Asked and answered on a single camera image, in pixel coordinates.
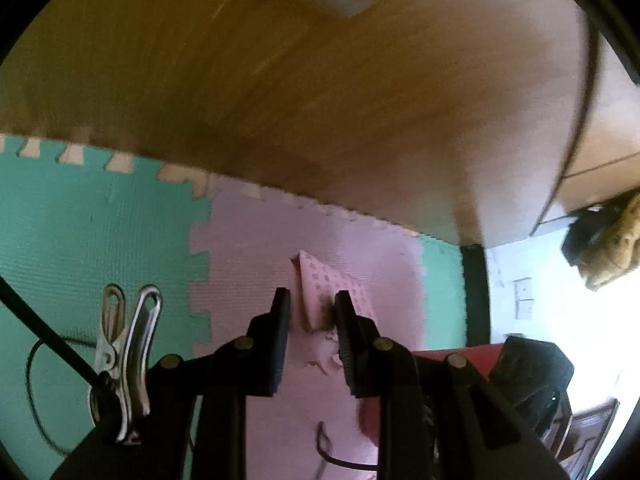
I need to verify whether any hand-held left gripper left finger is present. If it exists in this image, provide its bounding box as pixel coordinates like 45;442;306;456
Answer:
50;286;292;480

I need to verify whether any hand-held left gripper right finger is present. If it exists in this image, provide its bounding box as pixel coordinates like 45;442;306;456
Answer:
334;290;571;480

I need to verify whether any red bin with green rim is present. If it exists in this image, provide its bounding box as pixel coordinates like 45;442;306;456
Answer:
357;342;508;448

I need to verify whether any pink cloth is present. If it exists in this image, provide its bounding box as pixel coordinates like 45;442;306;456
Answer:
291;250;373;335

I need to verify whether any black leather bag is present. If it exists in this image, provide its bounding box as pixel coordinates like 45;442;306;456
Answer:
560;192;631;268

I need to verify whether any yellow cloth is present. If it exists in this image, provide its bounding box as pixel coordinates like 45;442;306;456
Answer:
577;192;640;292

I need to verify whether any metal spring clip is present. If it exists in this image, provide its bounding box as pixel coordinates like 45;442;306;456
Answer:
87;283;164;446

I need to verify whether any wooden cabinet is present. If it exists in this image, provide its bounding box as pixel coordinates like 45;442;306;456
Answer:
0;0;640;248

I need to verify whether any thick black cable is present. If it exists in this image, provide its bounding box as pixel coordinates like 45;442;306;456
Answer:
0;275;108;396

